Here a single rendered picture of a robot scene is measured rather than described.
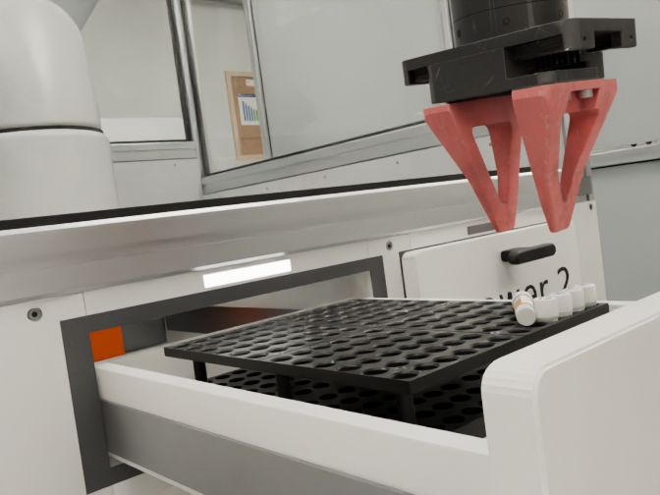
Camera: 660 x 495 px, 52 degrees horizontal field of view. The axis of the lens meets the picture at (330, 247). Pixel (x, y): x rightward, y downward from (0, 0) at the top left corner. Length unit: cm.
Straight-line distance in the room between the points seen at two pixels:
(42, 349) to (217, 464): 15
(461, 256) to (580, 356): 48
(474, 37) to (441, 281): 34
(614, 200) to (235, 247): 168
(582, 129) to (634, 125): 170
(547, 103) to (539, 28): 3
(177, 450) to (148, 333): 57
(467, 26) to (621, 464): 22
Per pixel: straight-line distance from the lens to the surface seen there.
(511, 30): 35
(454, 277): 67
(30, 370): 46
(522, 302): 39
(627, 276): 212
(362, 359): 34
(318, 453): 29
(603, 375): 21
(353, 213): 60
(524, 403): 19
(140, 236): 48
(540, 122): 33
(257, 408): 31
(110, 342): 86
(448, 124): 36
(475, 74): 35
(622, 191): 209
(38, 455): 47
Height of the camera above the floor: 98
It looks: 3 degrees down
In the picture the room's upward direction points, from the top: 8 degrees counter-clockwise
